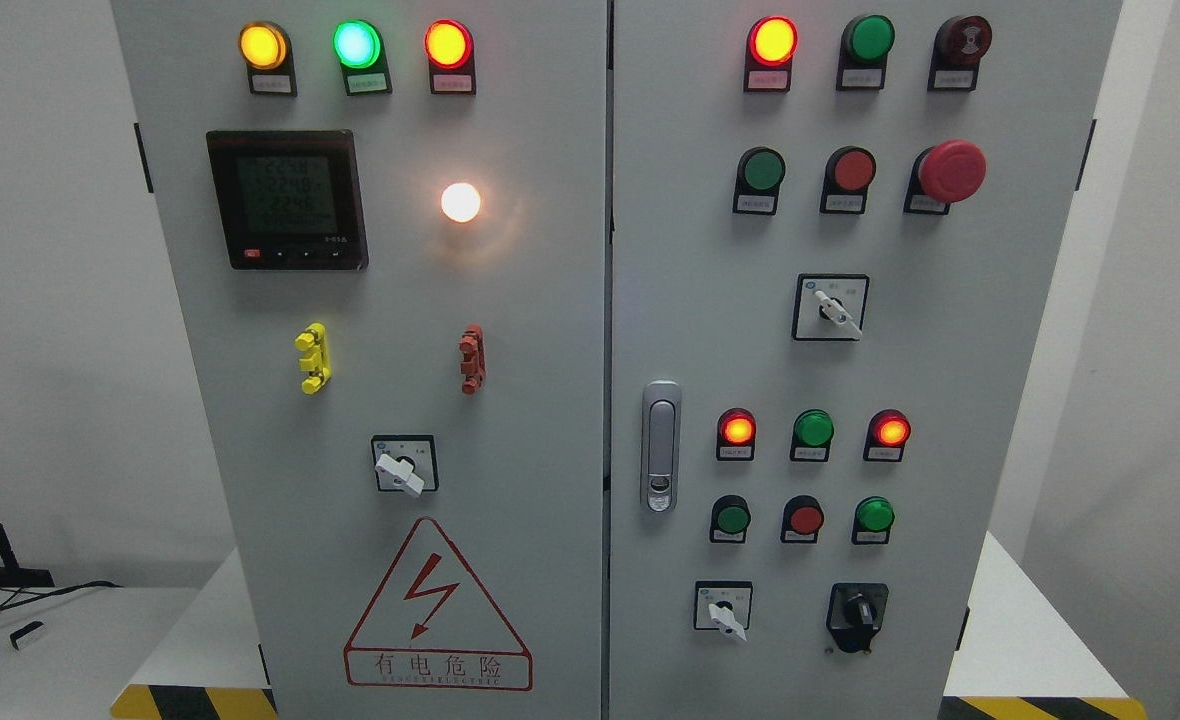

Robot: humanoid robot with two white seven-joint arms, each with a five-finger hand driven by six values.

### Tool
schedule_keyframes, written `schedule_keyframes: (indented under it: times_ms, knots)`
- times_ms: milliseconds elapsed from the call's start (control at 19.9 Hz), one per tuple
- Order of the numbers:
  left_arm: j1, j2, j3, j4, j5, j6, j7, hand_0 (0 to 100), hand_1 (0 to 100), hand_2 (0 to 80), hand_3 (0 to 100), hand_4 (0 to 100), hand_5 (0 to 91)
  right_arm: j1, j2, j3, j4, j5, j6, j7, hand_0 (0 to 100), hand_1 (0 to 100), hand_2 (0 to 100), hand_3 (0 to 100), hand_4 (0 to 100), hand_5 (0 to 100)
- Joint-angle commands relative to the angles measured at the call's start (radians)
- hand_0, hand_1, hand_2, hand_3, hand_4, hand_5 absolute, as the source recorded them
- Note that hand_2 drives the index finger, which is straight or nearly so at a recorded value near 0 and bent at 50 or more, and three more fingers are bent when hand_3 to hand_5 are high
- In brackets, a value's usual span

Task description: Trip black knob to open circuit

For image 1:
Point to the black rotary knob switch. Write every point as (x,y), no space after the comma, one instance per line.
(855,614)

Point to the grey electrical control cabinet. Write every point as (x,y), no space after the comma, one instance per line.
(604,138)

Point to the red terminal connector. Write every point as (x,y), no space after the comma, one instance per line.
(473,359)

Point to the red light middle left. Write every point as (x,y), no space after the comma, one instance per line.
(736,436)

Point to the white lit indicator lamp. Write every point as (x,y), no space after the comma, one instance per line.
(461,202)

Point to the green push button lower left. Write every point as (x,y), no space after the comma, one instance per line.
(730,520)

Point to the green push button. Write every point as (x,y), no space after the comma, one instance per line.
(873,520)
(760,173)
(730,520)

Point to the green light middle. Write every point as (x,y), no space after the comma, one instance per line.
(812,436)

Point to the green push button upper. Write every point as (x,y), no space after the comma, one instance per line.
(760,173)

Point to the red push button lower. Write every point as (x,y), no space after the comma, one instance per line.
(802,519)

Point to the red push button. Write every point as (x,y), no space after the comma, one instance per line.
(849,172)
(802,519)

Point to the yellow terminal connector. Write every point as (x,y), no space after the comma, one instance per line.
(314,357)

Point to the red light middle right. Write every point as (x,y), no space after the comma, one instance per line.
(887,436)

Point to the red electrical hazard sticker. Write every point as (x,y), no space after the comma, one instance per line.
(432,624)

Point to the red push button upper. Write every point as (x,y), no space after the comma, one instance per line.
(849,172)

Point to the green push button lower right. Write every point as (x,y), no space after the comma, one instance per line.
(873,520)

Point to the black digital power meter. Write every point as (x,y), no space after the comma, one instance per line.
(289,199)

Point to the red lit indicator light left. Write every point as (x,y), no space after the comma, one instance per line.
(449,47)

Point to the red lit light top right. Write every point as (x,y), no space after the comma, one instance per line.
(770,48)

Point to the green lit indicator light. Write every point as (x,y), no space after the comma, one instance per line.
(361,53)

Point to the red emergency stop mushroom button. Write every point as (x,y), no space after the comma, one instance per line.
(949,172)

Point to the green unlit light top right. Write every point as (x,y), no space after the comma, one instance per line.
(865,44)

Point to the yellow indicator light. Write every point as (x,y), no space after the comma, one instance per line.
(268,56)

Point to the dark red buzzer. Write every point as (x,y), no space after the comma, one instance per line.
(960,44)

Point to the white platform with hazard stripes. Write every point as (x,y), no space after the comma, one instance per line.
(1018,658)

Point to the small white black usb dongle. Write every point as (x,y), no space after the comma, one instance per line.
(26,635)

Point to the black device with antenna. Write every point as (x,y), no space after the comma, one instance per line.
(12,574)

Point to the silver door latch handle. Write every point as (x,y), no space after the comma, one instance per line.
(660,445)

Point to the white selector switch left door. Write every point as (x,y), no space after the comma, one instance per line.
(405,463)

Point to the white selector switch upper right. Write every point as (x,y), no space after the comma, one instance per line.
(830,307)

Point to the white selector switch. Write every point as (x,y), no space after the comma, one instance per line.
(830,307)
(723,606)

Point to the white selector switch lower right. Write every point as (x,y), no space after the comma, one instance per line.
(723,606)

